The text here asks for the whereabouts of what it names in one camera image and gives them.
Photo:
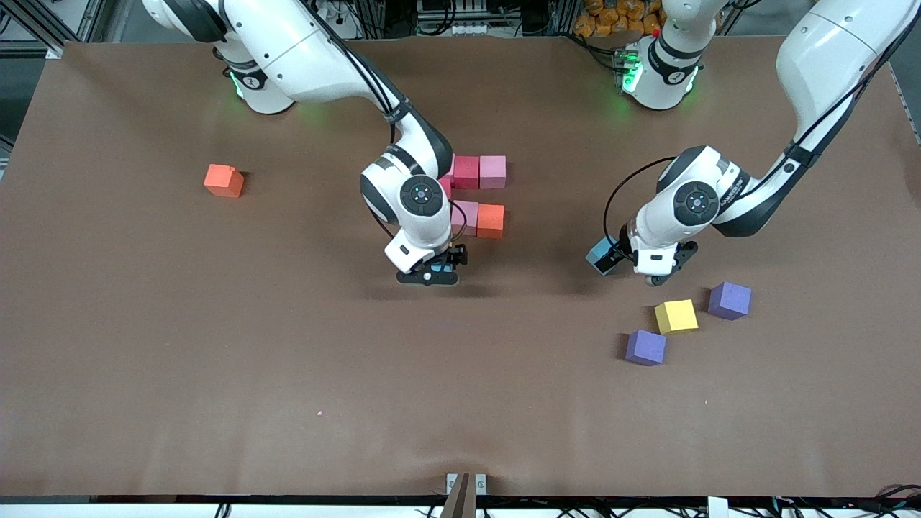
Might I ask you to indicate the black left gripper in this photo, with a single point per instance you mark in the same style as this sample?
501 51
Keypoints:
619 251

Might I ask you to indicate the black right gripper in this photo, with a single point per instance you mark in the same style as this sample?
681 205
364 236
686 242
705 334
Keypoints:
456 255

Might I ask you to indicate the blue foam block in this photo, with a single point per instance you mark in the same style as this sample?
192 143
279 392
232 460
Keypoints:
596 255
440 267

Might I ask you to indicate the pink foam block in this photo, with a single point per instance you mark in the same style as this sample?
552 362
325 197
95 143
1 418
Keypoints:
493 173
468 217

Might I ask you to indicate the orange foam block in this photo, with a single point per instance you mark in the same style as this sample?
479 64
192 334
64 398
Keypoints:
223 181
491 221

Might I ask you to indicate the red foam block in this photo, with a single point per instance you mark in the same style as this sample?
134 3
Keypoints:
446 187
467 173

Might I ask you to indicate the purple foam block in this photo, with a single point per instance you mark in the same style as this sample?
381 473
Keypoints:
729 301
645 348

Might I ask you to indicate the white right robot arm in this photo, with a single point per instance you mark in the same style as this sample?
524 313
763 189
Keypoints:
302 50

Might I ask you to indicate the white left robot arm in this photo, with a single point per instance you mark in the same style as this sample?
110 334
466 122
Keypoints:
827 50

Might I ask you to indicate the yellow foam block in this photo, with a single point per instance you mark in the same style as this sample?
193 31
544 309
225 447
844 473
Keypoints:
676 316

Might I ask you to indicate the brown table mat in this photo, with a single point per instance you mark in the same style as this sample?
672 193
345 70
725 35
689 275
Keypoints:
460 432

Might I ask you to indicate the white power strip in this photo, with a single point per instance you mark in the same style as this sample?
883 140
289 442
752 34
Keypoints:
468 29

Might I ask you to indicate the bag of orange objects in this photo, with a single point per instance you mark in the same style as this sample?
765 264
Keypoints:
611 18

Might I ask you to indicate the black equipment rack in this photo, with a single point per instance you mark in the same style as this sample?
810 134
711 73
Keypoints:
532 14

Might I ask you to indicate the aluminium frame profile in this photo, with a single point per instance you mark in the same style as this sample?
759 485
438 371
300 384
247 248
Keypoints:
892 18
36 29

